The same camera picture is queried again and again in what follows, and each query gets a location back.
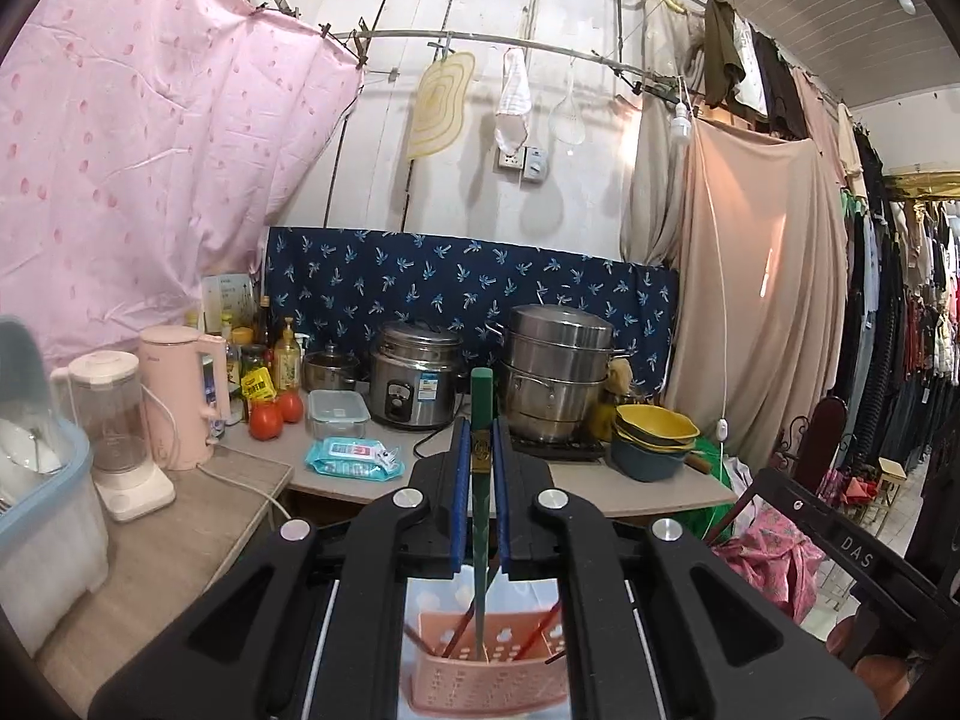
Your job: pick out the pink floral cloth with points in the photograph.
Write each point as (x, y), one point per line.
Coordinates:
(772, 562)

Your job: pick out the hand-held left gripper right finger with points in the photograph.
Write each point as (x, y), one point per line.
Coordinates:
(501, 499)

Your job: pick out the white light bulb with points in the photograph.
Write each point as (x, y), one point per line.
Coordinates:
(681, 124)

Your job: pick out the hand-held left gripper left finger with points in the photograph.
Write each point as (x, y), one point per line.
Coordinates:
(461, 499)

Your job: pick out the pink perforated utensil basket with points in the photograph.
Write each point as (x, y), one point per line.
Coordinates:
(480, 682)

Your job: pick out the black induction cooktop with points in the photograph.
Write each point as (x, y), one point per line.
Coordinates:
(562, 448)

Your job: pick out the green bag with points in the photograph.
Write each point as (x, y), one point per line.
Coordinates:
(712, 510)

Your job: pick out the steel rice cooker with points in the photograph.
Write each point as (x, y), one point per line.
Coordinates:
(416, 390)

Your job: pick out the pink spotted curtain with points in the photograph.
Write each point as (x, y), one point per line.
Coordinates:
(150, 165)

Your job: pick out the red tomato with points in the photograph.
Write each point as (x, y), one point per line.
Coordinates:
(291, 406)
(266, 420)

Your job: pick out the dark red chair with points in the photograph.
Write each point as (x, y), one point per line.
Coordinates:
(825, 427)

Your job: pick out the yellow bowl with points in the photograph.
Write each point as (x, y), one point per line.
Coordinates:
(656, 424)

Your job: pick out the blue white dish rack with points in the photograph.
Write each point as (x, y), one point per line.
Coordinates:
(52, 540)

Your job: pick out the row of hanging clothes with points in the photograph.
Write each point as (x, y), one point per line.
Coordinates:
(922, 360)

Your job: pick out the small steel pot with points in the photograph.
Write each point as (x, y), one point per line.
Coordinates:
(330, 369)

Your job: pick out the navy leaf print cloth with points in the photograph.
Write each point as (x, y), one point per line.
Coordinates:
(450, 277)

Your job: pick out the clear plastic food container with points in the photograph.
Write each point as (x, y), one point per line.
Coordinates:
(337, 412)

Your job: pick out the dark blue bowl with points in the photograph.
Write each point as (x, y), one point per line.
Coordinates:
(649, 461)

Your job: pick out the yellow sponge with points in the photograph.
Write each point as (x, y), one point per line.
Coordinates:
(616, 379)

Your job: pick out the beige curtain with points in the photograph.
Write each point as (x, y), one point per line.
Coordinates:
(750, 277)

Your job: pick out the wooden counter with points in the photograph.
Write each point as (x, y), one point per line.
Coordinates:
(225, 540)

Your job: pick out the pink electric kettle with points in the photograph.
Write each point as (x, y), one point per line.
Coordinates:
(176, 405)

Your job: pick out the green chopstick with gold band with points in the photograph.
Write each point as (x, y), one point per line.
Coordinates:
(480, 405)

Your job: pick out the bright red chopstick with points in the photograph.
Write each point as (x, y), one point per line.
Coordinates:
(541, 624)

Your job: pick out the white wall socket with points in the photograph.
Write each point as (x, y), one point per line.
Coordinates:
(525, 163)

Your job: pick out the small wooden stool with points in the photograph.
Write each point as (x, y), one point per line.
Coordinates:
(891, 472)

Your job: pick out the blue wet wipes packet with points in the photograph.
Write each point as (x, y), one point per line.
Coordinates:
(349, 459)

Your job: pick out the yellow snack packet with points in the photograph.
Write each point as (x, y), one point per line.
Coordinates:
(257, 384)

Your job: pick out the yellow oil bottle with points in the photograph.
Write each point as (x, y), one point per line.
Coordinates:
(287, 360)

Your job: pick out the white blender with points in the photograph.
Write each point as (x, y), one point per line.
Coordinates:
(112, 420)

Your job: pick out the steel steamer pot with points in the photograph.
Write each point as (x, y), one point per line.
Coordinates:
(555, 367)

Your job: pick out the white hanging cloth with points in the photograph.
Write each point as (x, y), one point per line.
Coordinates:
(512, 101)

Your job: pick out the metal hanging rail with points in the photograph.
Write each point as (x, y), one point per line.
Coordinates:
(487, 40)

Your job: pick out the hanging mesh skimmer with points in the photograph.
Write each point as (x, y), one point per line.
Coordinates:
(568, 120)

